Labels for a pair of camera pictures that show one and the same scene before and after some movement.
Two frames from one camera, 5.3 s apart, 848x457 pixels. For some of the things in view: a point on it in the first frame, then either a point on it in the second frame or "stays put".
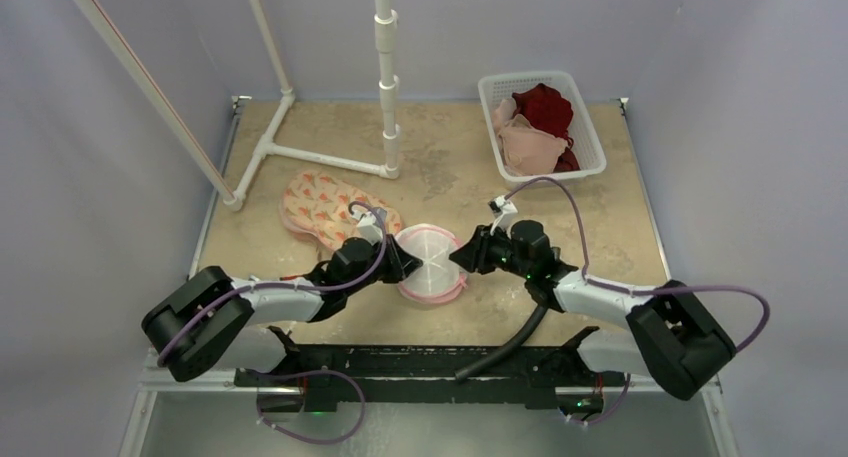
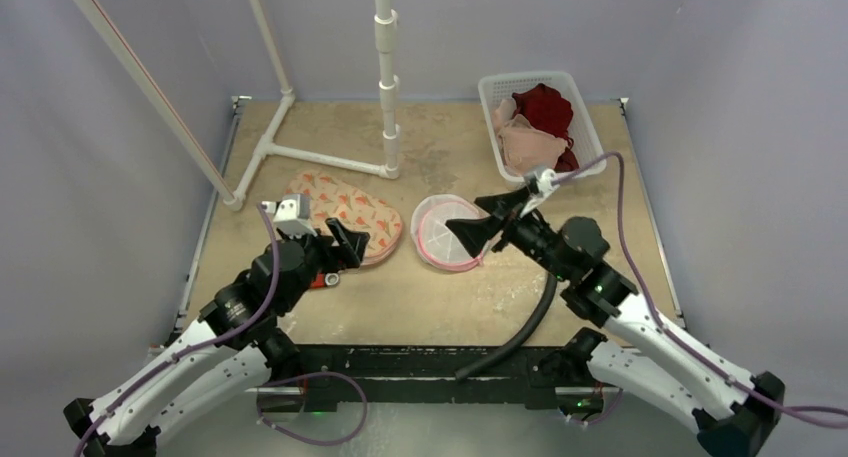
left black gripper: x=400 y=265 → x=349 y=250
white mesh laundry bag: x=439 y=279 → x=435 y=242
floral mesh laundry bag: x=318 y=207 stays put
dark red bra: x=567 y=162 stays put
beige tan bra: x=528 y=150 stays put
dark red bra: x=546 y=109 stays put
